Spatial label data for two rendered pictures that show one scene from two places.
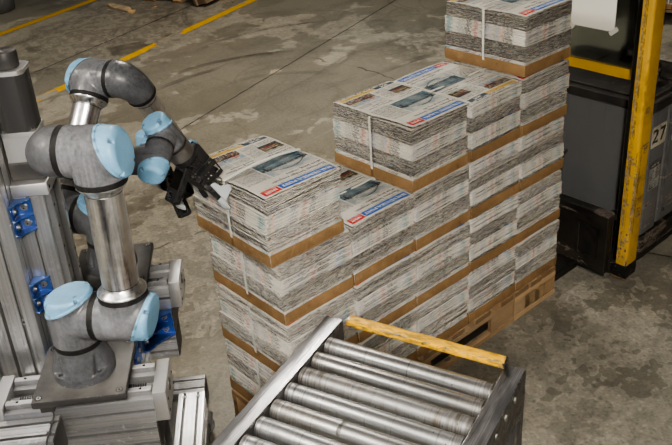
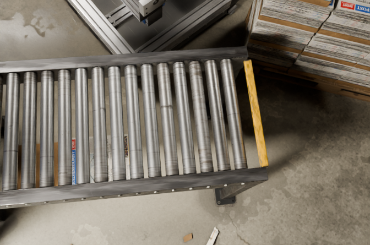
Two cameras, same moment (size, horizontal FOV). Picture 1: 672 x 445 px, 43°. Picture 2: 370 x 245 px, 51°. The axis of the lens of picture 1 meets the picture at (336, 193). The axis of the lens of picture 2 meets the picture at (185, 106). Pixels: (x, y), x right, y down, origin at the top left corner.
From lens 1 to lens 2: 1.23 m
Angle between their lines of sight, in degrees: 50
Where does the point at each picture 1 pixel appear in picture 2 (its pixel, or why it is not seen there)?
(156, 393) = (140, 3)
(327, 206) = not seen: outside the picture
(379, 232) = (357, 22)
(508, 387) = (246, 177)
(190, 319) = not seen: outside the picture
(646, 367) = not seen: outside the picture
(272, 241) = not seen: outside the picture
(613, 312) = not seen: outside the picture
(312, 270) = (291, 9)
